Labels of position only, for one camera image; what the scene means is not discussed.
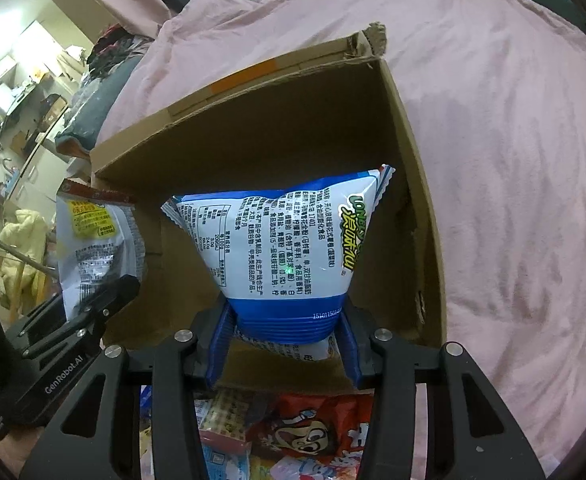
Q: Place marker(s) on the red cartoon snack bag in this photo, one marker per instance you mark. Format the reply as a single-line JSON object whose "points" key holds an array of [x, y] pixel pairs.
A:
{"points": [[311, 437]]}

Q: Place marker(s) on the pile of clothes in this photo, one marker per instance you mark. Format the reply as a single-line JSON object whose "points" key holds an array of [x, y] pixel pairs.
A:
{"points": [[109, 65]]}

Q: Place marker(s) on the yellow plush blanket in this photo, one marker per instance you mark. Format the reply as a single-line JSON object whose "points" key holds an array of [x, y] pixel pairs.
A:
{"points": [[26, 234]]}

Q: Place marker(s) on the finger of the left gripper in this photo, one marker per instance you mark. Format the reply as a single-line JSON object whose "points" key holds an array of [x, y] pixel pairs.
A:
{"points": [[106, 301]]}

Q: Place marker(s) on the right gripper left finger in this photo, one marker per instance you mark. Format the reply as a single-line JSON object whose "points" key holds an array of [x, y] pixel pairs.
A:
{"points": [[95, 432]]}

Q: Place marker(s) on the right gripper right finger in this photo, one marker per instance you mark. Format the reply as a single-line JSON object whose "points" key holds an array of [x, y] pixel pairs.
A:
{"points": [[469, 431]]}

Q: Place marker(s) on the brown cardboard box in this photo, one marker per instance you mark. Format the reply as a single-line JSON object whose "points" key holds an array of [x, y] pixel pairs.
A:
{"points": [[316, 112]]}

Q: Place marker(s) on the white kitchen cabinet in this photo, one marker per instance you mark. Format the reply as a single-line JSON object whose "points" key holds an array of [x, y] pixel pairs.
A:
{"points": [[38, 182]]}

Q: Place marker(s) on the silver blue snack bag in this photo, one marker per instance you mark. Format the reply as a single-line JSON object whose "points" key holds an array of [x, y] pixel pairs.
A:
{"points": [[219, 465]]}

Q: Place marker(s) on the pink bed duvet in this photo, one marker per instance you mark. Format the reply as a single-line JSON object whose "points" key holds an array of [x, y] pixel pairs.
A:
{"points": [[495, 92]]}

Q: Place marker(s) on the blue white chip bag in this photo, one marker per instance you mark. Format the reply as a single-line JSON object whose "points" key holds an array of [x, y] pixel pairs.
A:
{"points": [[284, 259]]}

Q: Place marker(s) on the silver yellow-label snack bag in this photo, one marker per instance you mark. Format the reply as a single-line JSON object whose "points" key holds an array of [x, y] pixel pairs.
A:
{"points": [[97, 241]]}

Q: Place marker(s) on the yellow orange chip bag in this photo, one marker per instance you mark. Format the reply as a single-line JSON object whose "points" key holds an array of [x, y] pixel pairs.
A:
{"points": [[226, 416]]}

